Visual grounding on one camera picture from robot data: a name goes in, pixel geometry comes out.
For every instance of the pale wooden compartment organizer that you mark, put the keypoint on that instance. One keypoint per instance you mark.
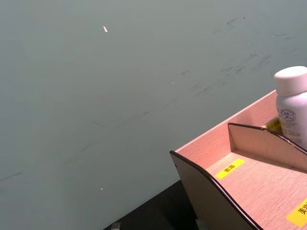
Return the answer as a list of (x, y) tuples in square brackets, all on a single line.
[(242, 191)]

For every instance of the yellow label sticker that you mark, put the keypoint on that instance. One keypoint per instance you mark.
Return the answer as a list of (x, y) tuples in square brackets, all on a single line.
[(229, 168), (273, 125), (298, 213)]

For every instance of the white plastic bottle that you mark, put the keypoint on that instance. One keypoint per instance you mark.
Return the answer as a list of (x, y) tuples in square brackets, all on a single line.
[(291, 105)]

